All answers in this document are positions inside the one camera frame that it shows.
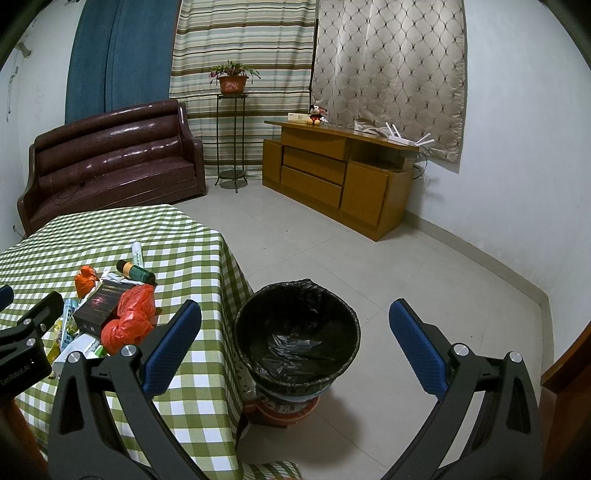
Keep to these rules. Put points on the light blue tube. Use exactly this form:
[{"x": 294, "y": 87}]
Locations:
[{"x": 69, "y": 327}]

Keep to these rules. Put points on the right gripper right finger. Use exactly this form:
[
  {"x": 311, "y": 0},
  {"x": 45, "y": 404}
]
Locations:
[{"x": 506, "y": 439}]

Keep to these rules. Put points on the black metal plant stand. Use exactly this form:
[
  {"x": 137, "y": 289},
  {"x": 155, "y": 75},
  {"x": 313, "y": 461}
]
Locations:
[{"x": 237, "y": 171}]

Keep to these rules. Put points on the grey white wrapper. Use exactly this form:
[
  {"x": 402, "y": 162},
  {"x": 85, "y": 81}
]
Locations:
[{"x": 115, "y": 277}]

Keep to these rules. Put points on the white green snack wrapper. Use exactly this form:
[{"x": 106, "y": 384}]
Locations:
[{"x": 88, "y": 345}]

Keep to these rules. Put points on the beige diamond pattern curtain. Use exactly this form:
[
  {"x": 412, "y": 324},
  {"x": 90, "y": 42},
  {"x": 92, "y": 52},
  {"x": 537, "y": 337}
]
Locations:
[{"x": 395, "y": 65}]

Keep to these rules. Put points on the potted plant terracotta pot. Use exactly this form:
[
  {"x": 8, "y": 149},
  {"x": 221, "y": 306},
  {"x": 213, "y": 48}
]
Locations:
[{"x": 232, "y": 76}]

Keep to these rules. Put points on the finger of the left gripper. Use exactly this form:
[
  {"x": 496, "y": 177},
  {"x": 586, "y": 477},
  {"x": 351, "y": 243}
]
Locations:
[
  {"x": 6, "y": 296},
  {"x": 37, "y": 321}
]

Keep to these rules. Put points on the white toothpaste tube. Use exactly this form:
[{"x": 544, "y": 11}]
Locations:
[{"x": 136, "y": 253}]

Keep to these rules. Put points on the green glass bottle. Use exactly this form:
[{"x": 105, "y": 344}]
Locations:
[{"x": 136, "y": 273}]

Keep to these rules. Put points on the wooden chair edge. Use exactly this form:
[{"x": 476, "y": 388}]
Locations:
[{"x": 565, "y": 413}]

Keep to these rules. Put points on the dark red leather sofa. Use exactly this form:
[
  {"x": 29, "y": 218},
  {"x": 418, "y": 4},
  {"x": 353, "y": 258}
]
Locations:
[{"x": 135, "y": 156}]

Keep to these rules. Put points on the blue curtain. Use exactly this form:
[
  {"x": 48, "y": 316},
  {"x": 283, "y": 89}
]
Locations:
[{"x": 121, "y": 56}]

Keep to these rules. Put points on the black lined trash bin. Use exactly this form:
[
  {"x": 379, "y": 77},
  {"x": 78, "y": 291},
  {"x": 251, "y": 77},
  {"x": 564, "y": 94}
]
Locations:
[{"x": 295, "y": 338}]

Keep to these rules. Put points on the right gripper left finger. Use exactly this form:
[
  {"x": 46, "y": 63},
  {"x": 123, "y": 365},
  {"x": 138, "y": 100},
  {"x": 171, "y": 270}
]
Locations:
[{"x": 84, "y": 442}]

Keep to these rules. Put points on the green checkered tablecloth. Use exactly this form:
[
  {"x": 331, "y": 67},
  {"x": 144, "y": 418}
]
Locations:
[{"x": 204, "y": 401}]

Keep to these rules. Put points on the red plastic bag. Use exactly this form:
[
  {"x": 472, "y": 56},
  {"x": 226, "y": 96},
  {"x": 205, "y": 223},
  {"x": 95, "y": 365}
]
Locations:
[{"x": 133, "y": 320}]

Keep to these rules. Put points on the cream box on cabinet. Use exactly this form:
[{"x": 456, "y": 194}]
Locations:
[{"x": 298, "y": 117}]

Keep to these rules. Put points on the small orange plastic bag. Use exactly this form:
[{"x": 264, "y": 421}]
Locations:
[{"x": 85, "y": 281}]

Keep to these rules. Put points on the wooden TV cabinet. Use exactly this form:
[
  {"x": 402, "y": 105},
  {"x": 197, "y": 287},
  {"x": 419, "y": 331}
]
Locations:
[{"x": 360, "y": 180}]

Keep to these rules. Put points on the striped curtain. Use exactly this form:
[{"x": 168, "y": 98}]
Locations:
[{"x": 274, "y": 37}]

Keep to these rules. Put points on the small plush toy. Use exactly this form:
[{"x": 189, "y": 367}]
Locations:
[{"x": 317, "y": 115}]

